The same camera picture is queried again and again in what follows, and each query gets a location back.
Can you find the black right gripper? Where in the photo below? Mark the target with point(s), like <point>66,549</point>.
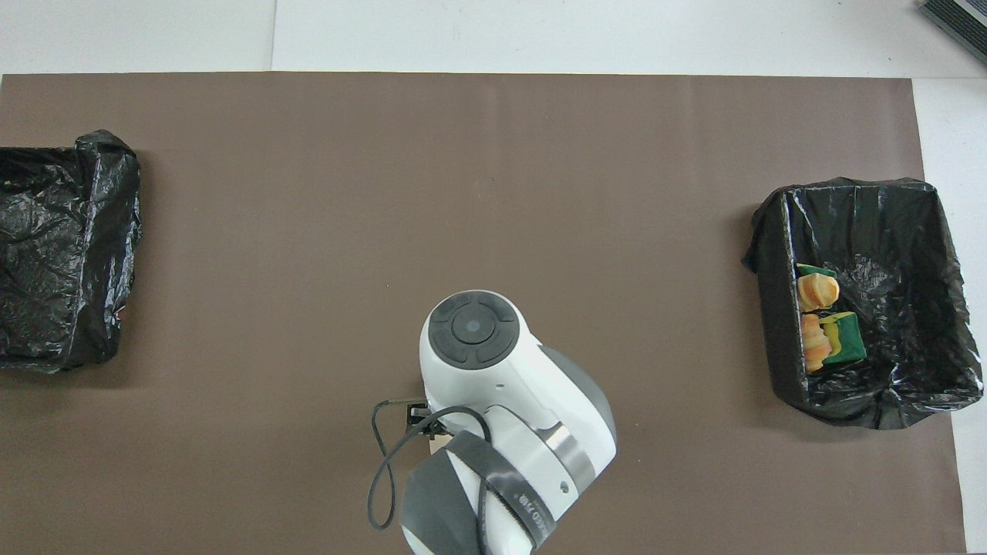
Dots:
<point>422,420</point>

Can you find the small croissant pastry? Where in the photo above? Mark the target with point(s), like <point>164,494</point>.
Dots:
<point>813,343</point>

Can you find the pale pastry piece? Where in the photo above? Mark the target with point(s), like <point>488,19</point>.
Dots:
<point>817,291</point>

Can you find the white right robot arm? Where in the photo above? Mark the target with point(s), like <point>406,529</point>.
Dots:
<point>501,385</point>

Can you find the black bag lined bin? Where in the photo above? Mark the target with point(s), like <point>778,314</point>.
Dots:
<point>910,308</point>
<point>62,254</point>

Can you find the brown paper table mat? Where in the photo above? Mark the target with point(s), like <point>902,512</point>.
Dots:
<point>501,154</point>

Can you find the black ribbed device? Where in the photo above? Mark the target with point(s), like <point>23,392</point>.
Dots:
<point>960,23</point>

